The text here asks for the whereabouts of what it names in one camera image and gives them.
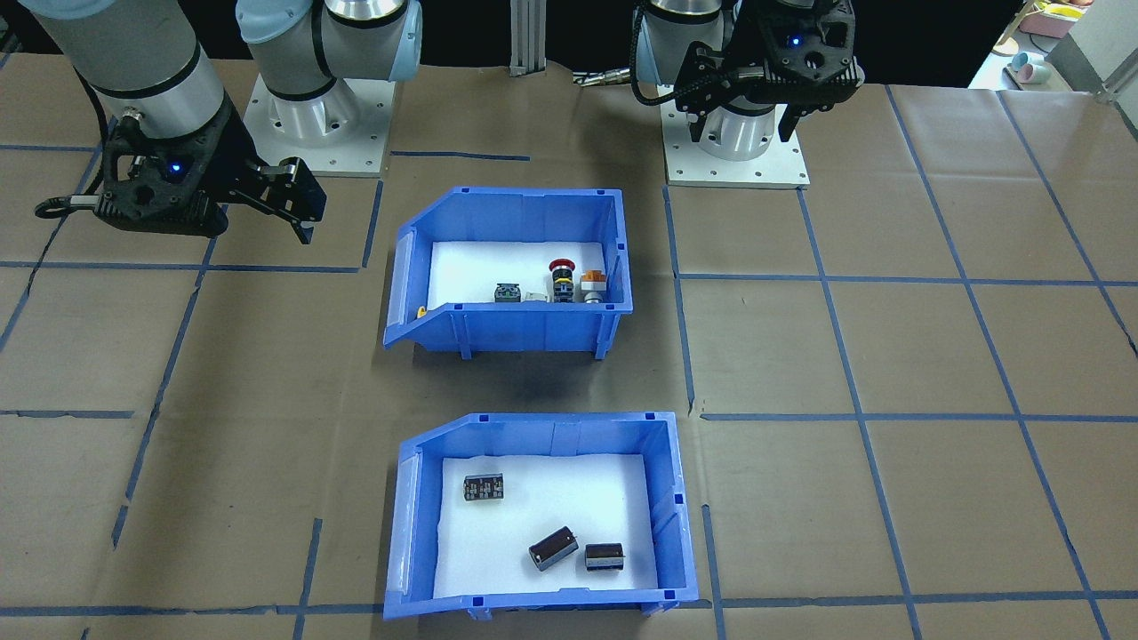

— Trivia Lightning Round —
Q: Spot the grey panel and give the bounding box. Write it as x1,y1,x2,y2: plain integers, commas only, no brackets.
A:
1045,0,1138,99

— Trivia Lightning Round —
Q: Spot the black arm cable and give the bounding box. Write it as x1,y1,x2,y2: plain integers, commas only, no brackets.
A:
34,71,134,220
628,4,712,109

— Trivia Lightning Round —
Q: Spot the blue bin with capacitors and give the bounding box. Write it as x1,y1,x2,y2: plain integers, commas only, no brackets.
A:
382,411,701,620

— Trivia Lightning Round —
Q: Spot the blue bin with buttons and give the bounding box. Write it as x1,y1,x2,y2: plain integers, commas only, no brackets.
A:
382,185,635,359

